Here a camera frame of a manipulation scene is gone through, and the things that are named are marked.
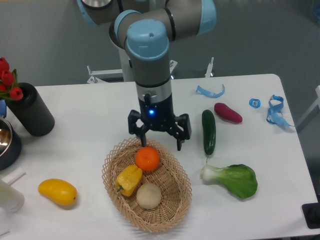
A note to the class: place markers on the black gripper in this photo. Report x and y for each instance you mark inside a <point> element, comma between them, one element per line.
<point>160,117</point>

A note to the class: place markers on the yellow bell pepper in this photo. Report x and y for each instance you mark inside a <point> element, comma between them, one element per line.
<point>127,181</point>

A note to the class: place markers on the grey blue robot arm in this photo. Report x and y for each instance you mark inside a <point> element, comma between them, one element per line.
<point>145,35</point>

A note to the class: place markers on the orange fruit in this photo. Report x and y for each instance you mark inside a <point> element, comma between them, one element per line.
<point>147,158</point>

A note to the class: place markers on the green cucumber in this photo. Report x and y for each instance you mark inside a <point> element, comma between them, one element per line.
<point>209,131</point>

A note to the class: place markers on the blue curved ribbon strip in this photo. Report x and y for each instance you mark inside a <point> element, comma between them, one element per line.
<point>201,91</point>

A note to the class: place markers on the purple sweet potato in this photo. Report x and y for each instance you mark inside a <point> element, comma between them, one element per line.
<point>226,113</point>

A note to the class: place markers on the beige round bun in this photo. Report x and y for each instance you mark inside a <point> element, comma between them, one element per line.
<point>148,196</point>

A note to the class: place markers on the blue round sticker tag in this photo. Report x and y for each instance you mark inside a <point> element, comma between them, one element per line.
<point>254,103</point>

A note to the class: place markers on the green bok choy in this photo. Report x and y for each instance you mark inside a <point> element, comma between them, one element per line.
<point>239,179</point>

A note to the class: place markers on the blue crumpled ribbon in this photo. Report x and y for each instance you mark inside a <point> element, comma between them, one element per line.
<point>274,112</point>

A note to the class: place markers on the yellow mango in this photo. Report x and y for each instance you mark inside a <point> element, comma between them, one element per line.
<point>58,191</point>

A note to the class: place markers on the black cylindrical vase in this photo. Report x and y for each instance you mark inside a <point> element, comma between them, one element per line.
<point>32,111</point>

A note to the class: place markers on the dark metal bowl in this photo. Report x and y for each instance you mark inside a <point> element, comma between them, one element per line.
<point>10,144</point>

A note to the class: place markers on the red tulip flowers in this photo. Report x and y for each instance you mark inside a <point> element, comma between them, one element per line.
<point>9,86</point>

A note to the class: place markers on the white plastic bottle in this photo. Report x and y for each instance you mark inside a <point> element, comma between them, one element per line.
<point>11,200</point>

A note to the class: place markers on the black device at table edge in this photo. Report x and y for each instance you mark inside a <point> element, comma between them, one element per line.
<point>311,212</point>

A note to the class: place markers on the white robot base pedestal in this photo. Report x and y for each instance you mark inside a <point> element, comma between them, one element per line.
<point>125,62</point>

